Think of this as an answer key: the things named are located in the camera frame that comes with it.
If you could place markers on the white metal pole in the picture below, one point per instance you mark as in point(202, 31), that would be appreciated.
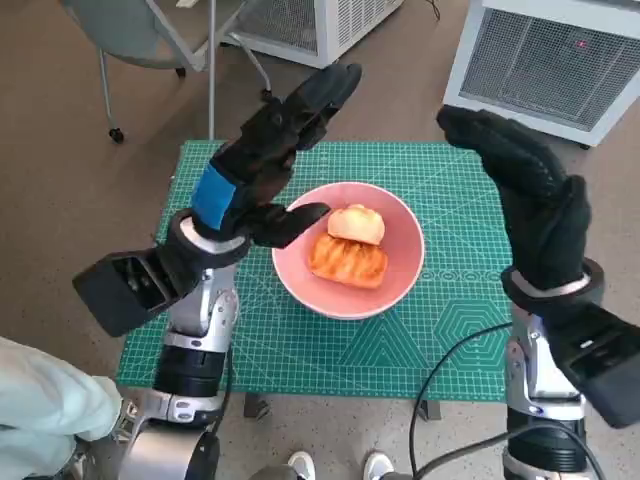
point(212, 75)

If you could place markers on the black table bracket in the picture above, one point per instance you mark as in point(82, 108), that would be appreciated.
point(429, 411)
point(256, 406)

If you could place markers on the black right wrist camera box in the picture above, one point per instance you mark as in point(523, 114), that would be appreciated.
point(600, 360)

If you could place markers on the pink bowl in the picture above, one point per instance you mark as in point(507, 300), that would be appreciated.
point(400, 240)

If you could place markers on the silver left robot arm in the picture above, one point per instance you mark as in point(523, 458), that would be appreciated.
point(200, 310)

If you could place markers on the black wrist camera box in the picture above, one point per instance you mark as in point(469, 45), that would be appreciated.
point(600, 360)
point(125, 290)

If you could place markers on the white mesh cabinet with red light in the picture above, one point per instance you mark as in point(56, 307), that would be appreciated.
point(540, 65)

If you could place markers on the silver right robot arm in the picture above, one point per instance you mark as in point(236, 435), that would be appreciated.
point(530, 360)

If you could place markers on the green cutting mat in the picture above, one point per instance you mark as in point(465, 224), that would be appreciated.
point(300, 350)

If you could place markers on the white shoe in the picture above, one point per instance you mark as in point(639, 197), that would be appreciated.
point(301, 465)
point(378, 466)

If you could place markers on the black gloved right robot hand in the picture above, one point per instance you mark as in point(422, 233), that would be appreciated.
point(540, 210)

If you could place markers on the round bread bun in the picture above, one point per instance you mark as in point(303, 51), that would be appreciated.
point(357, 225)

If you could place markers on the long golden pastry bread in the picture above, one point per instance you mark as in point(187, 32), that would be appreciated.
point(350, 265)

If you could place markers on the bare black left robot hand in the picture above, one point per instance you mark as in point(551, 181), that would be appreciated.
point(260, 150)

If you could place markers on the grey chair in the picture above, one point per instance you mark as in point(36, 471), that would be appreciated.
point(130, 35)

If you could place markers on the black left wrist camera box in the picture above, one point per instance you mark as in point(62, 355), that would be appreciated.
point(125, 290)

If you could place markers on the pale blue cloth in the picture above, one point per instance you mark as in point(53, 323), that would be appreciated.
point(45, 400)

